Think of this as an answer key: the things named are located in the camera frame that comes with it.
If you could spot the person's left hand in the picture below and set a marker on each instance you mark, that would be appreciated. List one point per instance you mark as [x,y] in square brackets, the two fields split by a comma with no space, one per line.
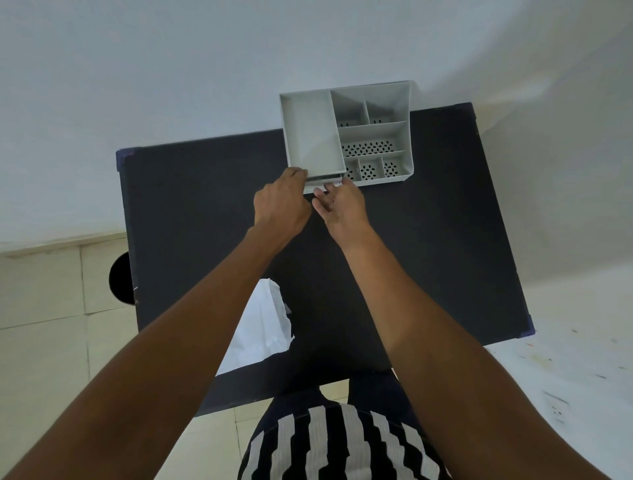
[279,205]

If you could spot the person's right hand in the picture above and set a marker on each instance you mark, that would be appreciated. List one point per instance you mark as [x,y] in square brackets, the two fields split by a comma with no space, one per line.
[346,210]

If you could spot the person's right thumb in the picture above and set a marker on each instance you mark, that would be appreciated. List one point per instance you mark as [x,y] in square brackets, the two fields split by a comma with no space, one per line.
[320,205]

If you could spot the person's left fingers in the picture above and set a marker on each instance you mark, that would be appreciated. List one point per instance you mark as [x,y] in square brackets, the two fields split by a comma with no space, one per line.
[296,174]

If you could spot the white organizer drawer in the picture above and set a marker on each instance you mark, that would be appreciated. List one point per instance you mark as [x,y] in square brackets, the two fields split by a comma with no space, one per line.
[316,186]

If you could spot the white plastic desk organizer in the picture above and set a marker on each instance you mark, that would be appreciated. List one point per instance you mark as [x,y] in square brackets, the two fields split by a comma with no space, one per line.
[371,131]

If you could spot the person's left forearm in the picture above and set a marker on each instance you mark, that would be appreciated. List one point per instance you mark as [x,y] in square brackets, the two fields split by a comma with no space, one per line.
[163,356]

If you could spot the person's right forearm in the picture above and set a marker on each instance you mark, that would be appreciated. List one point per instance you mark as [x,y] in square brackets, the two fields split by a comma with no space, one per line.
[445,356]

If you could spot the blue table corner guard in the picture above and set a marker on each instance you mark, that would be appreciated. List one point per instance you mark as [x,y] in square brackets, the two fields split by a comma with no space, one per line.
[122,158]
[529,327]

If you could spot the black round stool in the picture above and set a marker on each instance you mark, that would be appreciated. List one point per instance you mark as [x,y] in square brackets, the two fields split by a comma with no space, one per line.
[121,277]

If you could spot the black white striped shirt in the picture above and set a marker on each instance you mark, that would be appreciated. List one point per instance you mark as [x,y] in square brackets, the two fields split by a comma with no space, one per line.
[341,440]

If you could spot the white wall socket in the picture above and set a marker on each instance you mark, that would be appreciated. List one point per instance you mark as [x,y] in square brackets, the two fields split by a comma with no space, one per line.
[557,409]

